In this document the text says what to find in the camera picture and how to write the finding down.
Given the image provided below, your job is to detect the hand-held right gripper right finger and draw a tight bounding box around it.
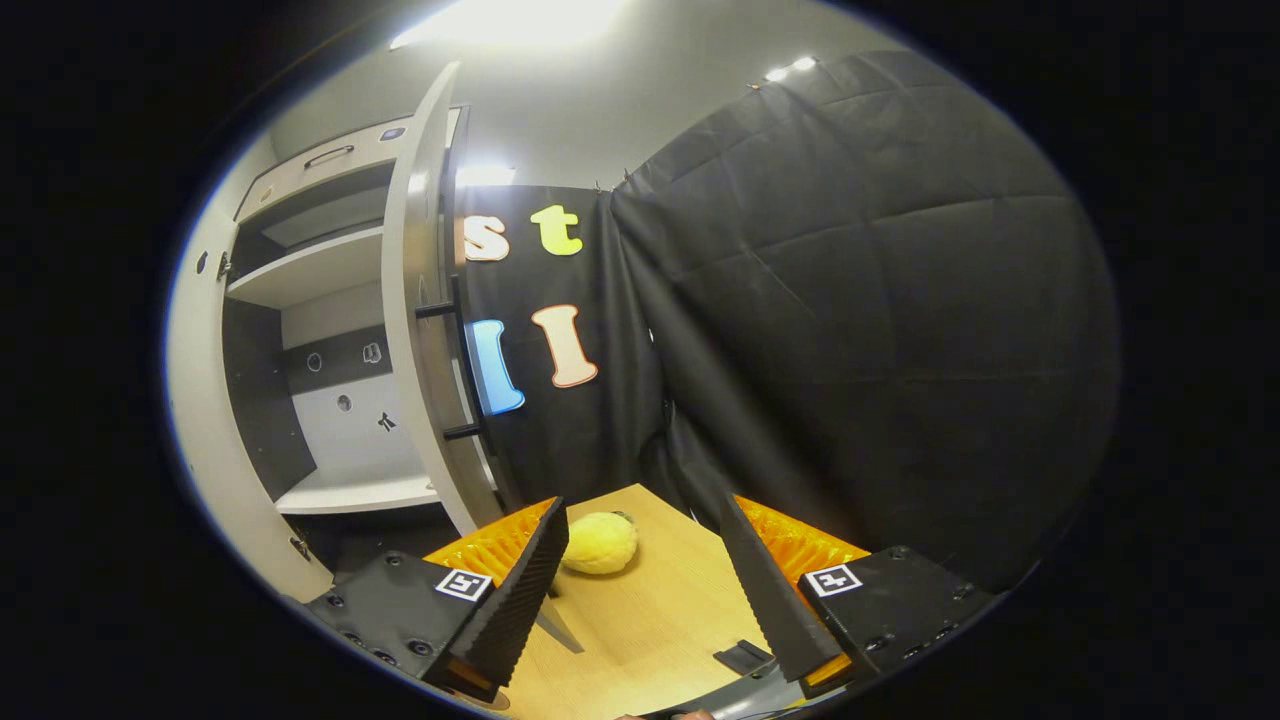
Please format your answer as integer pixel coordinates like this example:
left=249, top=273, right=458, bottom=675
left=720, top=492, right=999, bottom=691

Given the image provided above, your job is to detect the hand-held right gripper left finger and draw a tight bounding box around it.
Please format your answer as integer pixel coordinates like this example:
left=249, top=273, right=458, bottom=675
left=305, top=497, right=571, bottom=701

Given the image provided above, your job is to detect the white cabinet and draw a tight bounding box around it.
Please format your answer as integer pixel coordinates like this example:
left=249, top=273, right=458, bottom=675
left=220, top=105, right=471, bottom=581

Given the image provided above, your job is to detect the small black flat block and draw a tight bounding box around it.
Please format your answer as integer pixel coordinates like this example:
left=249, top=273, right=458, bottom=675
left=712, top=640, right=776, bottom=676

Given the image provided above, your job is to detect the black backdrop cloth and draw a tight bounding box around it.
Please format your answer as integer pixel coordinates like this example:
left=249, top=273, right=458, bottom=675
left=455, top=50, right=1121, bottom=591

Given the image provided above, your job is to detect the white cabinet shelf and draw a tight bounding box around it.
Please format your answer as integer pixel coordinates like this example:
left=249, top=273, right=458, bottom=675
left=225, top=225, right=386, bottom=309

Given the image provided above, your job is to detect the black right door handle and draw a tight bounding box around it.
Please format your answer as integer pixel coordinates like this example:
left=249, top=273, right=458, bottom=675
left=415, top=275, right=486, bottom=441

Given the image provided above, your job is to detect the yellow plush ball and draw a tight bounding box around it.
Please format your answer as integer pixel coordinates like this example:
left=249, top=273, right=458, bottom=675
left=560, top=511, right=639, bottom=576

